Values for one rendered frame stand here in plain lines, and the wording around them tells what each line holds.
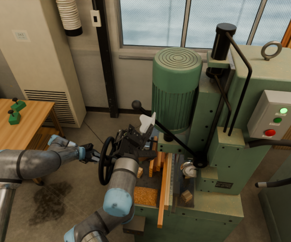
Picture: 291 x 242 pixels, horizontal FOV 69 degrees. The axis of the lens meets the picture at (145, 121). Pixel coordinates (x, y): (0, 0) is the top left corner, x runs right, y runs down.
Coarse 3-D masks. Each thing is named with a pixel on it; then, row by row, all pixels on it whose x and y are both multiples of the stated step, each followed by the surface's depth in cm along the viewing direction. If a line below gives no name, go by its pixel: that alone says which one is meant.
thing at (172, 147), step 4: (160, 136) 106; (176, 136) 106; (180, 136) 106; (184, 136) 106; (160, 140) 104; (164, 140) 104; (180, 140) 104; (184, 140) 104; (160, 144) 103; (164, 144) 103; (168, 144) 103; (172, 144) 102; (176, 144) 102; (160, 148) 106; (164, 148) 105; (168, 148) 105; (172, 148) 104; (176, 148) 104; (180, 148) 103; (184, 148) 103; (168, 152) 107; (172, 152) 106; (176, 152) 106; (184, 152) 105
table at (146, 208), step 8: (152, 136) 128; (144, 168) 113; (160, 168) 113; (144, 176) 109; (152, 176) 109; (160, 176) 109; (136, 184) 106; (144, 184) 106; (152, 184) 106; (160, 184) 106; (160, 192) 103; (136, 208) 101; (144, 208) 99; (152, 208) 98
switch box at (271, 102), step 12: (264, 96) 64; (276, 96) 63; (288, 96) 63; (264, 108) 64; (276, 108) 62; (288, 108) 62; (252, 120) 72; (264, 120) 66; (288, 120) 65; (252, 132) 71; (264, 132) 70; (276, 132) 69
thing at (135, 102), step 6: (132, 102) 73; (138, 102) 72; (138, 108) 73; (150, 114) 76; (156, 120) 77; (162, 126) 79; (168, 132) 80; (174, 138) 82; (180, 144) 84; (198, 156) 88; (204, 156) 88; (198, 162) 87; (204, 162) 87
